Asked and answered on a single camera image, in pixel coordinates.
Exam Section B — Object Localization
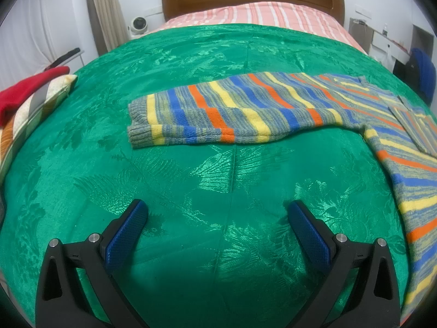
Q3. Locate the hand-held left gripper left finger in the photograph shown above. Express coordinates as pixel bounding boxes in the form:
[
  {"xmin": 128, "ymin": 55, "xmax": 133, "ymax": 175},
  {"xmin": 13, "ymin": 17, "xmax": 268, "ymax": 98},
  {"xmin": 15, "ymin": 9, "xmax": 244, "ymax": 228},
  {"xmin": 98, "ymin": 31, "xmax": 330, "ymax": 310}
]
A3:
[{"xmin": 35, "ymin": 199, "xmax": 151, "ymax": 328}]

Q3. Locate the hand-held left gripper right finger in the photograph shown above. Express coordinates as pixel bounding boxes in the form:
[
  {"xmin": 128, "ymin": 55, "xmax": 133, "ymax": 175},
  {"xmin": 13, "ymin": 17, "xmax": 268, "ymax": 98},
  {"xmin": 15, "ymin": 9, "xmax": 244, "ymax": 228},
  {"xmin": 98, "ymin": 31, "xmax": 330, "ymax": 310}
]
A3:
[{"xmin": 288, "ymin": 201, "xmax": 401, "ymax": 328}]

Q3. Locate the striped knit sweater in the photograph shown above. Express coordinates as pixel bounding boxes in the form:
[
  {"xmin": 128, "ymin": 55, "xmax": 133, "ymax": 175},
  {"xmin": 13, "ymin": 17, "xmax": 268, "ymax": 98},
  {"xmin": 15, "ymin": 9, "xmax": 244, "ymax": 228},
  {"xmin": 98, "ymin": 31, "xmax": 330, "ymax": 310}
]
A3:
[{"xmin": 127, "ymin": 72, "xmax": 437, "ymax": 317}]

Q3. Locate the green blanket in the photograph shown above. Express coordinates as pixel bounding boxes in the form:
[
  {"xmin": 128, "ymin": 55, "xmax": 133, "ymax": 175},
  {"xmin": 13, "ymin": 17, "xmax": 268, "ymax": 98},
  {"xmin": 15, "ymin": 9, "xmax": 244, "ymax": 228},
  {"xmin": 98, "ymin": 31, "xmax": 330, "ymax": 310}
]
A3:
[{"xmin": 0, "ymin": 23, "xmax": 415, "ymax": 328}]

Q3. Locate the striped pillow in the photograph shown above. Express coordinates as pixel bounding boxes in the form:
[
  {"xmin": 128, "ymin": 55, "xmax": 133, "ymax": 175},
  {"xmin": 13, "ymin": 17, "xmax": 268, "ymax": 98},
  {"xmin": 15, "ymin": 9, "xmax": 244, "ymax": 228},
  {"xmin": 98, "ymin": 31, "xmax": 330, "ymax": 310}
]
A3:
[{"xmin": 0, "ymin": 74, "xmax": 78, "ymax": 178}]

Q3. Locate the red cloth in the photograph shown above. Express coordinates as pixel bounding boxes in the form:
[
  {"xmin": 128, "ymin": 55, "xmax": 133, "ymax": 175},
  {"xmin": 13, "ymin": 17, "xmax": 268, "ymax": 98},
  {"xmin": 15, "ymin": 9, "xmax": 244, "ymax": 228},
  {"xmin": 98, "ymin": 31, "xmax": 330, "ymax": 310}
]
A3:
[{"xmin": 0, "ymin": 66, "xmax": 70, "ymax": 125}]

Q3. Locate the black flat object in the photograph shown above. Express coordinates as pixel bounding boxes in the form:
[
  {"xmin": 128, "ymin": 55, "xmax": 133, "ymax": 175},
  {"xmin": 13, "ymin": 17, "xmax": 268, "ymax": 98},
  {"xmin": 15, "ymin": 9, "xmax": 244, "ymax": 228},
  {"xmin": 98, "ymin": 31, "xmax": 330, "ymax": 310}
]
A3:
[{"xmin": 48, "ymin": 48, "xmax": 81, "ymax": 69}]

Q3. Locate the white plastic bag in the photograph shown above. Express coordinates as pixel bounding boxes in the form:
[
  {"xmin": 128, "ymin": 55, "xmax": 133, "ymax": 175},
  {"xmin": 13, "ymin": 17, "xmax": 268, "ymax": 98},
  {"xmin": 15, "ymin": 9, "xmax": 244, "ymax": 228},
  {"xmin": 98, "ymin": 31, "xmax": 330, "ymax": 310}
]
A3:
[{"xmin": 380, "ymin": 44, "xmax": 394, "ymax": 66}]

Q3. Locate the white desk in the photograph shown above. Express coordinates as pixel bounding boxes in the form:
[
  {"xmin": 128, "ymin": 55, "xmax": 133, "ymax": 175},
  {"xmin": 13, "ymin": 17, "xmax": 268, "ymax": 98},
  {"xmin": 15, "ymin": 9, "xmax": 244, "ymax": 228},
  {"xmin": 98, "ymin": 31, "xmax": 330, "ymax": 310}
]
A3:
[{"xmin": 349, "ymin": 17, "xmax": 410, "ymax": 65}]

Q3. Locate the beige curtain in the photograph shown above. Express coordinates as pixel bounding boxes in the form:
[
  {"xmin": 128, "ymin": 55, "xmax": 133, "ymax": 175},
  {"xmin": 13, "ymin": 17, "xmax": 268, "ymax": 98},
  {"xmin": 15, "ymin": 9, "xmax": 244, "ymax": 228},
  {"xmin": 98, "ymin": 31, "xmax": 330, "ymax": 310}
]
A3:
[{"xmin": 85, "ymin": 0, "xmax": 128, "ymax": 56}]

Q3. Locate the pink striped bed sheet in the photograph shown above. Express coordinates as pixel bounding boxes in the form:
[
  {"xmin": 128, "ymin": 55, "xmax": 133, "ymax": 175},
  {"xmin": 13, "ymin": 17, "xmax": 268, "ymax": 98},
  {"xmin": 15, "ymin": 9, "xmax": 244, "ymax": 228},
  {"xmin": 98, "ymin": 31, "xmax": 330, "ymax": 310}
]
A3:
[{"xmin": 155, "ymin": 2, "xmax": 364, "ymax": 52}]

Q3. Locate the white security camera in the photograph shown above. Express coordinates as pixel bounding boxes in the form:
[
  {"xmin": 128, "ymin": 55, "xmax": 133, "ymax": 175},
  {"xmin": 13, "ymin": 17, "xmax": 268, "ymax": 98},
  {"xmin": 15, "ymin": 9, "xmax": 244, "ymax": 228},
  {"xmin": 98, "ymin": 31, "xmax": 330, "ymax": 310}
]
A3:
[{"xmin": 128, "ymin": 16, "xmax": 150, "ymax": 40}]

